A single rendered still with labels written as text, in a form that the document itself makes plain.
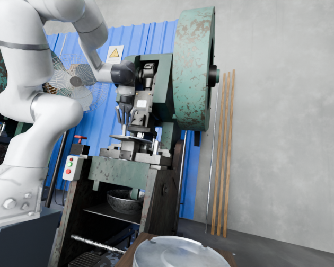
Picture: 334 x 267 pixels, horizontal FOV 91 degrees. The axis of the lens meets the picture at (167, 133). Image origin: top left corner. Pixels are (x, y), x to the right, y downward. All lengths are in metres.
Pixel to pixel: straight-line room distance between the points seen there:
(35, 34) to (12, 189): 0.42
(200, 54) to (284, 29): 2.35
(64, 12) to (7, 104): 0.32
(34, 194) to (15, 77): 0.34
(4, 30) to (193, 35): 0.73
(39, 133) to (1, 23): 0.28
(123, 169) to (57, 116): 0.53
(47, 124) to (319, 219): 2.55
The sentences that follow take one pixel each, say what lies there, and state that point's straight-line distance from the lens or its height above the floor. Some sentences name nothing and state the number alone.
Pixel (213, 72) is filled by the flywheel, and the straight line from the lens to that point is 1.24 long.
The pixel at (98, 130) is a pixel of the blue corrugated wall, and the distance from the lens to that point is 2.90.
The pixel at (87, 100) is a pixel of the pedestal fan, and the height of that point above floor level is 1.15.
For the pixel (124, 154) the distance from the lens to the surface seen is 1.09.
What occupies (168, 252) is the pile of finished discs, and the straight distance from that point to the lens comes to 0.64.
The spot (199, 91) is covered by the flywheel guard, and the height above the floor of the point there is 1.06.
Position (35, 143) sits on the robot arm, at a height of 0.66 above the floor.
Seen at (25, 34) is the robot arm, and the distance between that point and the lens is 0.59.
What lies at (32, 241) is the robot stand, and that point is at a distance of 0.69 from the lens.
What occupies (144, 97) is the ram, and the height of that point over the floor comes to 1.12.
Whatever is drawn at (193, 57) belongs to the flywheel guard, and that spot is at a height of 1.20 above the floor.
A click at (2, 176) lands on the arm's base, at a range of 0.65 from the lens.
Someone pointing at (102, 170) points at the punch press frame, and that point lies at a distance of 1.10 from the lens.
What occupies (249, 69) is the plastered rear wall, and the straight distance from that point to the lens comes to 2.73.
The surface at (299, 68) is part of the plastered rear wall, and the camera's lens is 2.87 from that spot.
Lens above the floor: 0.66
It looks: 10 degrees up
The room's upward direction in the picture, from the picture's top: 8 degrees clockwise
